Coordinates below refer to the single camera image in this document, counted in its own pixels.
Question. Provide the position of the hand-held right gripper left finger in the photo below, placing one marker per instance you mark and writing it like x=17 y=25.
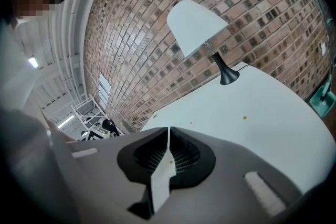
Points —
x=99 y=173

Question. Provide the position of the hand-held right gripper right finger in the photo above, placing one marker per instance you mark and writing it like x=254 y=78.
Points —
x=236 y=165

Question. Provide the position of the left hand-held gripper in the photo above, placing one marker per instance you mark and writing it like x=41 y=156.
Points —
x=97 y=133

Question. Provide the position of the white rectangular table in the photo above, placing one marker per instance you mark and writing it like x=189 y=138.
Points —
x=249 y=102

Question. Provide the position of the white shelf rack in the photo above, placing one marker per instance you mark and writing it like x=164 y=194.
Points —
x=74 y=111

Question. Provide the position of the ceiling tube light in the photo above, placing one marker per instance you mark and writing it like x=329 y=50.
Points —
x=65 y=122
x=32 y=61

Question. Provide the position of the white paper sheet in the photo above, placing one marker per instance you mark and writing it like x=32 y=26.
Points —
x=105 y=82
x=102 y=94

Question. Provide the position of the teal container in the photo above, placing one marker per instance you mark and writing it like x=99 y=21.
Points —
x=323 y=99

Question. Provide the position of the white shade table lamp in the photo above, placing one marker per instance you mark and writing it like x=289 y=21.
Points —
x=194 y=26

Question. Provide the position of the white wall socket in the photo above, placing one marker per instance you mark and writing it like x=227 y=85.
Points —
x=323 y=48

